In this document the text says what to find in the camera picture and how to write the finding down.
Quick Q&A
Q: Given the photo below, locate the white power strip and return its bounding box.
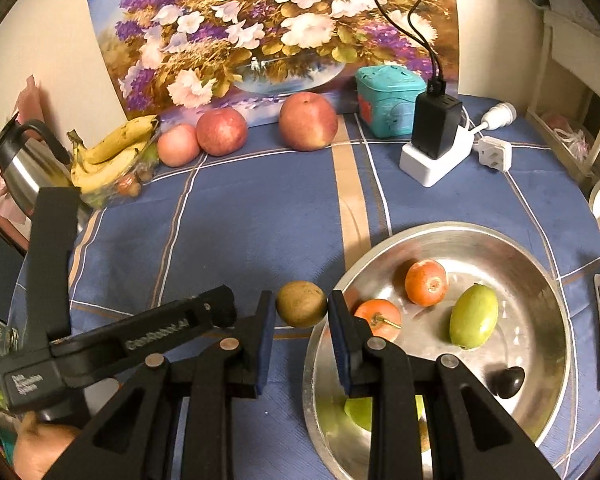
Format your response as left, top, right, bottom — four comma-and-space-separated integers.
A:
399, 126, 475, 188

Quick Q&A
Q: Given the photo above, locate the black power adapter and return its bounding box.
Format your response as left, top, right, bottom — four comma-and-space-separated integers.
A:
411, 76, 463, 159

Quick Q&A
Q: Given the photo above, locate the black charging cable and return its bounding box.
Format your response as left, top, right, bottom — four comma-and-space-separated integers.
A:
367, 0, 462, 91

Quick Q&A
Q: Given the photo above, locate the white socket connector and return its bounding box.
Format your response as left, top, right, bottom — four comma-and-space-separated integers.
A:
472, 102, 517, 133

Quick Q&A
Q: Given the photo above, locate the person's left hand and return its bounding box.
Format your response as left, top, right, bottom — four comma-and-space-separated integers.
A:
14, 412, 81, 480

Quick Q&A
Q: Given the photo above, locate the red apple right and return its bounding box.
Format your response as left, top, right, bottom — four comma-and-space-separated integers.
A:
278, 92, 338, 152

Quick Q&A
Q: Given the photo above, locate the orange mandarin front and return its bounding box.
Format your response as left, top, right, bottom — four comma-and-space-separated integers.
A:
354, 299, 402, 342

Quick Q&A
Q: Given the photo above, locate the red apple middle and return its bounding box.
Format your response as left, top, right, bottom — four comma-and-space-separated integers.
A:
196, 107, 248, 157

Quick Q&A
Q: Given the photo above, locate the yellow banana bunch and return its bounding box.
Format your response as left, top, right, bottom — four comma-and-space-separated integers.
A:
67, 115, 160, 194

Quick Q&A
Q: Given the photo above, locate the clear plastic fruit tray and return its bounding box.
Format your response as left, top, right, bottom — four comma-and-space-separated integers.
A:
76, 140, 159, 209

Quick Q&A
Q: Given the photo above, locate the green mango in bowl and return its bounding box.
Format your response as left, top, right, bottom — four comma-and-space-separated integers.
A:
449, 283, 498, 349

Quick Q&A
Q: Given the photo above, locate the blue plaid tablecloth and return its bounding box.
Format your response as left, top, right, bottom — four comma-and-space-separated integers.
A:
69, 115, 600, 479

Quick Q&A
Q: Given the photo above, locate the brown kiwi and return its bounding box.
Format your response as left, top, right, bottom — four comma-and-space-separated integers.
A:
276, 281, 327, 328

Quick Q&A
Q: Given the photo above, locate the white plug adapter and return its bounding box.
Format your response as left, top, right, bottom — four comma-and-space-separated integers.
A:
476, 136, 513, 172

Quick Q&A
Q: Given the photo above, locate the steel kettle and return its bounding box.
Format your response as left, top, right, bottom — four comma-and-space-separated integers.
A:
0, 115, 73, 219

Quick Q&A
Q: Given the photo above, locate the pale red apple left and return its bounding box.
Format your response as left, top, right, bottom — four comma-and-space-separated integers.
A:
157, 124, 200, 168

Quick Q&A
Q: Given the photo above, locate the flower painting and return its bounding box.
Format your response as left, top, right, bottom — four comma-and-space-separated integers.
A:
86, 0, 460, 122

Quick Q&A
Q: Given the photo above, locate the dark plum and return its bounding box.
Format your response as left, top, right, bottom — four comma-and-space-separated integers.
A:
490, 366, 526, 399

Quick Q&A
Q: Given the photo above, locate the green mango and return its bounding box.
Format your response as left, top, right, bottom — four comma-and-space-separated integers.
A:
449, 283, 498, 349
343, 394, 425, 432

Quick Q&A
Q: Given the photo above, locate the steel bowl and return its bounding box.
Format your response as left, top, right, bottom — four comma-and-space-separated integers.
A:
302, 220, 572, 480

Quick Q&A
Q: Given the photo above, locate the teal tin box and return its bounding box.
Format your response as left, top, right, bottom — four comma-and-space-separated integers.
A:
355, 64, 426, 139

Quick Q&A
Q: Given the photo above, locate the orange mandarin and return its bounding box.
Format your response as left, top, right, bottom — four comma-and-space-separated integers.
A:
404, 259, 449, 308
354, 299, 402, 342

